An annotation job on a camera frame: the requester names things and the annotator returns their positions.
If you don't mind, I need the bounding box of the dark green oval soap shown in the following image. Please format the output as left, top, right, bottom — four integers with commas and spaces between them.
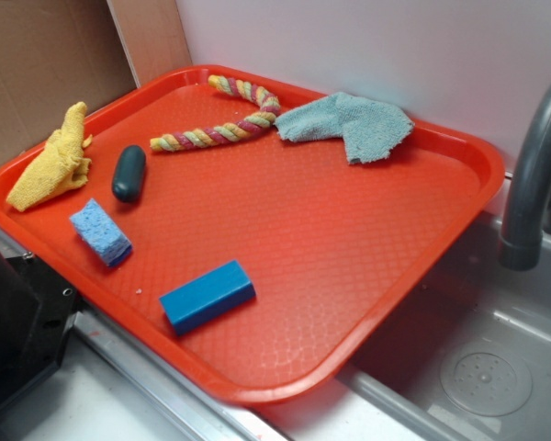
111, 145, 146, 203

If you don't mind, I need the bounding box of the yellow cloth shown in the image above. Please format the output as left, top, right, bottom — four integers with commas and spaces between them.
6, 101, 93, 212

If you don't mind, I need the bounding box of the grey plastic sink basin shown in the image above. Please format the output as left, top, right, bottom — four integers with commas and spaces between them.
258, 196, 551, 440

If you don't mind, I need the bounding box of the multicolour twisted rope toy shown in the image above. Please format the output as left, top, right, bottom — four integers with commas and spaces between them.
150, 74, 281, 153

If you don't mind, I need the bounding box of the light blue sponge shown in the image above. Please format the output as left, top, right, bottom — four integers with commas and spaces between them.
70, 198, 132, 267

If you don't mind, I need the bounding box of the light blue cloth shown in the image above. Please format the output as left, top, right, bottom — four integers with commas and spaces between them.
275, 92, 414, 164

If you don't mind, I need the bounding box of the brown cardboard panel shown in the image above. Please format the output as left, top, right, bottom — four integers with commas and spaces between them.
0, 1, 192, 166

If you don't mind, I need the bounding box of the grey sink faucet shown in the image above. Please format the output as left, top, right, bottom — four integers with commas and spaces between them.
498, 85, 551, 271

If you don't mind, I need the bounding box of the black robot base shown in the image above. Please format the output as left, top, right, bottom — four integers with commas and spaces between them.
0, 252, 78, 412

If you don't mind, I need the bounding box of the red plastic tray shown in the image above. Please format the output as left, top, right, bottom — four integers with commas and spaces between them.
0, 66, 504, 405

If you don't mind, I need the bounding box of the blue rectangular block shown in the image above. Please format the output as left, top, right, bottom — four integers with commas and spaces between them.
160, 260, 256, 335

